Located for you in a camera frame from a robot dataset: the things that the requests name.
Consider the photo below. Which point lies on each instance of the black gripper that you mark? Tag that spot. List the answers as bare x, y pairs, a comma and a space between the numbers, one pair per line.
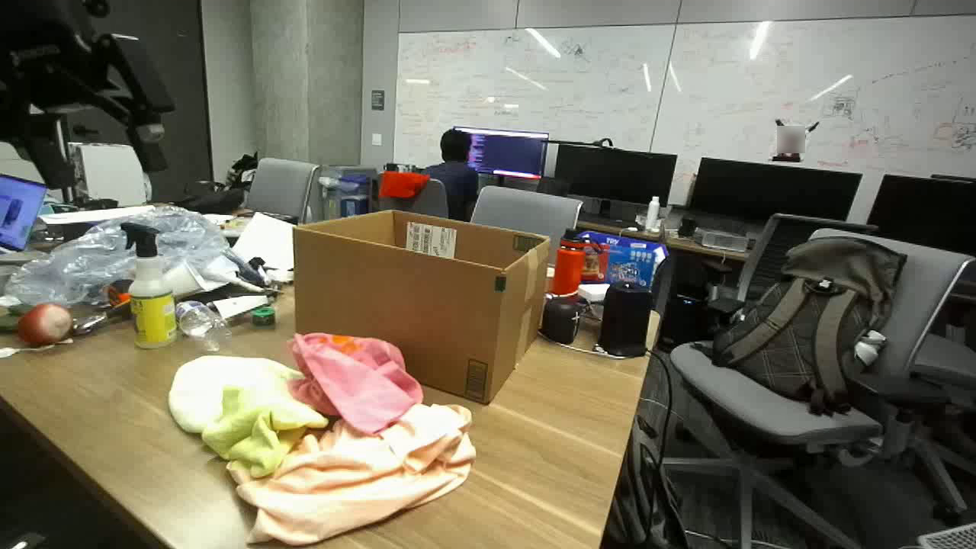
45, 50

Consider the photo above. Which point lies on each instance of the cream white towel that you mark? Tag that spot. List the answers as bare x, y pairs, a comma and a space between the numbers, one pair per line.
223, 392

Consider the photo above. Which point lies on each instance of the yellow-green towel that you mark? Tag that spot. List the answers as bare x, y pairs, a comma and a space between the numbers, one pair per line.
248, 438

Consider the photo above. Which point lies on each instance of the pink shirt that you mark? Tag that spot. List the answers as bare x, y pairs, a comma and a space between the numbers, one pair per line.
354, 392

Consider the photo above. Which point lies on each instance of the peach shirt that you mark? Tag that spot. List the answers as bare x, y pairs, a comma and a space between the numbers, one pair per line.
345, 477

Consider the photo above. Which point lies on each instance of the white cabinet box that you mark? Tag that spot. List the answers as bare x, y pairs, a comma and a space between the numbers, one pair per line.
111, 173

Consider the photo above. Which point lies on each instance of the brown cardboard box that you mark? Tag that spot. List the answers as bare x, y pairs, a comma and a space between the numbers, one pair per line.
405, 306

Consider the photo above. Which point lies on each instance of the blue printed box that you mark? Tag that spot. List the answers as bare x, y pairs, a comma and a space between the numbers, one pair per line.
625, 263

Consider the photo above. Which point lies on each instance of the laptop with blue screen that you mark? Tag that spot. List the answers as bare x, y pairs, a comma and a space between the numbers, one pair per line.
20, 210

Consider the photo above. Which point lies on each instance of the clear plastic bag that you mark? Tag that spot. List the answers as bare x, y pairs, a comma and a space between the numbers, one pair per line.
80, 263

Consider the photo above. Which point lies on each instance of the yellow cup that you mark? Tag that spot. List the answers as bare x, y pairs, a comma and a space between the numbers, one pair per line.
154, 306

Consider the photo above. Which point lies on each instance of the grey office chair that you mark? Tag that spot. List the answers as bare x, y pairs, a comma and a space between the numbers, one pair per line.
280, 187
523, 213
771, 413

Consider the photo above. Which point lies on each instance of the white paper sheet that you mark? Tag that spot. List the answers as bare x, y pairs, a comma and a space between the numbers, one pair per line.
265, 241

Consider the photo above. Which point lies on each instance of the red round ball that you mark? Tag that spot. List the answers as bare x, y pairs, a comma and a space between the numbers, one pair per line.
43, 325

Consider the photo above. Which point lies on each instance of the crumpled clear plastic bottle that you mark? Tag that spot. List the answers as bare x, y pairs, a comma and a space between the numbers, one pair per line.
200, 322

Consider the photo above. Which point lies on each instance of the green tape roll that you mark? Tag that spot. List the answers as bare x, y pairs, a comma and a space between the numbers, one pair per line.
262, 314

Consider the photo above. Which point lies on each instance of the blue plastic container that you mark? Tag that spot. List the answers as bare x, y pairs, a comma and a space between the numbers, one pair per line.
359, 190

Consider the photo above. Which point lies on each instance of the seated person in dark shirt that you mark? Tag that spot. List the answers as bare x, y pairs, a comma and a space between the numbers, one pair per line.
459, 185

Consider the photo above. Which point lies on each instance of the monitor with lit screen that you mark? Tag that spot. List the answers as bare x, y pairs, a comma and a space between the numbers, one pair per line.
506, 153

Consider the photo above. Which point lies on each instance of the orange bottle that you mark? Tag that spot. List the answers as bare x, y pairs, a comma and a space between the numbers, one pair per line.
568, 269

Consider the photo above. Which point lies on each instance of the small black cube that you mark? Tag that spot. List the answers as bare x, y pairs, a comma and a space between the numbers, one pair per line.
560, 322

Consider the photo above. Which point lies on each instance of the whiteboard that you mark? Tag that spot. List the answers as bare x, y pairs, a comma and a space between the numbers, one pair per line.
612, 80

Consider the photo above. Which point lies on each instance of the black monitor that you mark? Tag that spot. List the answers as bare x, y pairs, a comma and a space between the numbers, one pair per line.
613, 176
925, 207
771, 190

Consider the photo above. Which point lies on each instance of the small white bottle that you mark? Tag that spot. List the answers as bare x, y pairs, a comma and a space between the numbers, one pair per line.
653, 213

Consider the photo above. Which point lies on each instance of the black cylinder container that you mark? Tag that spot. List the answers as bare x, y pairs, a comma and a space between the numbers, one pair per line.
623, 322

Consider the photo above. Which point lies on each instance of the llama figure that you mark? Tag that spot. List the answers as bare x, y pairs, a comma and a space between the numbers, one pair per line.
793, 141

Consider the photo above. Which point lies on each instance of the grey-brown backpack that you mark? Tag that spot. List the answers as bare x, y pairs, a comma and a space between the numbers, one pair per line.
802, 336

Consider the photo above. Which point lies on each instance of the wall switch plate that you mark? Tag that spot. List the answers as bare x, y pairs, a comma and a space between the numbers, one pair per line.
376, 98

